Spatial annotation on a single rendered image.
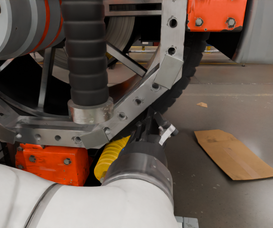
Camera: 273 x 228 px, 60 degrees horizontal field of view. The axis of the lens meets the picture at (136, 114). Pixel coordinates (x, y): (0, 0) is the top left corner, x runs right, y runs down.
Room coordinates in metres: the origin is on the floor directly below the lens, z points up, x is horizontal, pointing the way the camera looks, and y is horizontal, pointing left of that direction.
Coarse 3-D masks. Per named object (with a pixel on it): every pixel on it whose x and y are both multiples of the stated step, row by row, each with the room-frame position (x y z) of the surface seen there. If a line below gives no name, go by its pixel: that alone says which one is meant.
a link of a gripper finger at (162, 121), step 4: (156, 112) 0.41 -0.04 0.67; (156, 116) 0.39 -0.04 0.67; (160, 116) 0.38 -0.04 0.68; (156, 120) 0.37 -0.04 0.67; (160, 120) 0.36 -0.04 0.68; (164, 120) 0.35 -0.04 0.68; (160, 124) 0.34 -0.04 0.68; (164, 124) 0.33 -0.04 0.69; (168, 124) 0.33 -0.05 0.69; (164, 128) 0.33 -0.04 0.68; (172, 132) 0.33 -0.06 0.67; (176, 132) 0.33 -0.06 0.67
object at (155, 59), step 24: (120, 0) 0.53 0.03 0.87; (144, 0) 0.52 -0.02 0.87; (48, 48) 0.55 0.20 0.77; (0, 72) 0.57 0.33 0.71; (24, 72) 0.68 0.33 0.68; (48, 72) 0.55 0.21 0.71; (144, 72) 0.52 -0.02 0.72; (0, 96) 0.54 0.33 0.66; (24, 96) 0.58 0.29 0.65; (48, 96) 0.57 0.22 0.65; (120, 96) 0.54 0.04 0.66
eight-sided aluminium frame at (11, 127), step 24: (168, 0) 0.41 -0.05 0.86; (168, 24) 0.41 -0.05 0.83; (168, 48) 0.41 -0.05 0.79; (168, 72) 0.41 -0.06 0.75; (144, 96) 0.42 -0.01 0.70; (0, 120) 0.46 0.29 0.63; (24, 120) 0.49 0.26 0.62; (48, 120) 0.49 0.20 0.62; (120, 120) 0.42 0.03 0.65; (48, 144) 0.44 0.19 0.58; (72, 144) 0.44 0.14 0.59; (96, 144) 0.43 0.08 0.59
